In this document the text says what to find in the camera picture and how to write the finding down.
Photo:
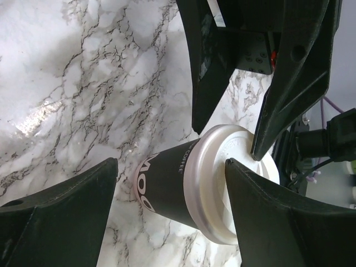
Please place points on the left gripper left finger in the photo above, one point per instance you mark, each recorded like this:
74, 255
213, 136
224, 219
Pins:
62, 225

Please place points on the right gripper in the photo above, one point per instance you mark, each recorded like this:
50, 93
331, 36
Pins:
225, 35

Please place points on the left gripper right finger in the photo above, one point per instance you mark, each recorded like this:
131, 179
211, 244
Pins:
277, 227

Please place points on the white coffee cup lid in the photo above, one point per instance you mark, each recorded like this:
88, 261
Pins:
205, 189

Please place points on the dark paper coffee cup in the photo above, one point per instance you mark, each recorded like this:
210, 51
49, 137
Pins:
166, 182

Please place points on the black mounting rail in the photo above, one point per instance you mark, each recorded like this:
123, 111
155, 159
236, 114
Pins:
285, 155

